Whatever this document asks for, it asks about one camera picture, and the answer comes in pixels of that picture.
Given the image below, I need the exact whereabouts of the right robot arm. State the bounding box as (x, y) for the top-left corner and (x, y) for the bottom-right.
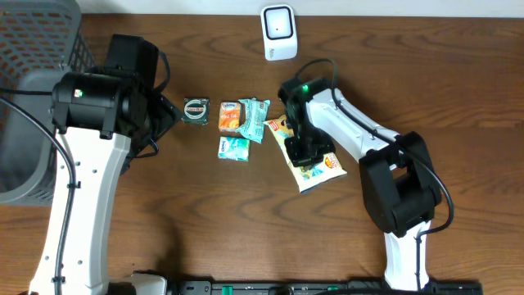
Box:
(278, 78), (442, 291)

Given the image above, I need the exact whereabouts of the grey plastic mesh basket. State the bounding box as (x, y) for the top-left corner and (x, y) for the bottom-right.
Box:
(1, 0), (95, 207)

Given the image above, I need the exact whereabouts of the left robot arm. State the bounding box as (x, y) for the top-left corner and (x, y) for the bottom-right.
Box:
(29, 34), (183, 294)

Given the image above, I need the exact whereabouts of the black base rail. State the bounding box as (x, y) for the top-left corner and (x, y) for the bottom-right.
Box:
(167, 280), (484, 295)

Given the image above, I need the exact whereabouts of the white barcode scanner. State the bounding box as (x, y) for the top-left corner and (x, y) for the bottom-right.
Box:
(260, 4), (298, 61)

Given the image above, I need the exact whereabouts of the orange tissue pack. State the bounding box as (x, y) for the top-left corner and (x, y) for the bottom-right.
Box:
(218, 102), (242, 132)

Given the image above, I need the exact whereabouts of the teal tissue pack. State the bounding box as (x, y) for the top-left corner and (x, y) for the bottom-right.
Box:
(218, 137), (251, 161)

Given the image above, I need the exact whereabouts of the cream snack bag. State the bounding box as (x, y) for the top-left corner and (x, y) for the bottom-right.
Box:
(264, 115), (347, 193)

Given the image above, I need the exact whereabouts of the green snack packet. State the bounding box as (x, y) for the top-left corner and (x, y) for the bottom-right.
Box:
(236, 98), (270, 143)

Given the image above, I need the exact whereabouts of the dark green round-label box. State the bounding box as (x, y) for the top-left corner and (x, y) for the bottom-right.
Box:
(183, 98), (210, 125)

